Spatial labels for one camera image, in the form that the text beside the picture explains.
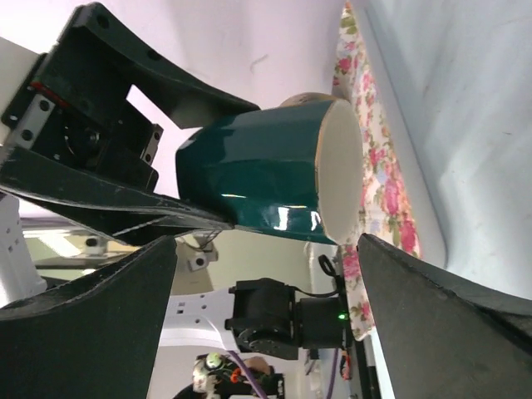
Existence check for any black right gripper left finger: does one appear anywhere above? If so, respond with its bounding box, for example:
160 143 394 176
1 236 177 398

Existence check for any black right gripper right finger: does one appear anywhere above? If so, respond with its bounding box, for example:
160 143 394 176
357 234 531 398

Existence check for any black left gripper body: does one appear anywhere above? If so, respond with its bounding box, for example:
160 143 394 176
1 38 162 191

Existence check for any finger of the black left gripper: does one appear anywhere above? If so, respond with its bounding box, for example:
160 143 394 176
1 147 234 246
53 2 259 129

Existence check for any dark green mug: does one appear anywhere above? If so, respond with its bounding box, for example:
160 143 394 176
175 98 363 244

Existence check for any cream speckled mug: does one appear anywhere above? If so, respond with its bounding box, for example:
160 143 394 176
279 92 337 107

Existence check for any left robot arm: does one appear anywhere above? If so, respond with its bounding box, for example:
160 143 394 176
1 2 362 366

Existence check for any floral pattern tray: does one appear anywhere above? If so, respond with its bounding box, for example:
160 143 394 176
332 2 421 341

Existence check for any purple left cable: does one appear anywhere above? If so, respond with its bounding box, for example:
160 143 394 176
226 348 342 399

